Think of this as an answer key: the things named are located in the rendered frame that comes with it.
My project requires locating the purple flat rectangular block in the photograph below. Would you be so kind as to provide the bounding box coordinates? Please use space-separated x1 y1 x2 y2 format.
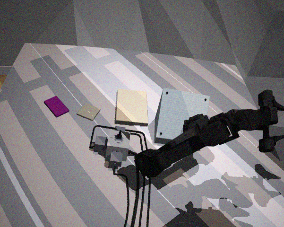
44 96 69 118

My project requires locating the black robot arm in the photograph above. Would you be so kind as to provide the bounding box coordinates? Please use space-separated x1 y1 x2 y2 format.
134 100 278 178

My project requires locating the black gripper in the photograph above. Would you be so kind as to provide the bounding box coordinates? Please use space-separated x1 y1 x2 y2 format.
255 89 284 153

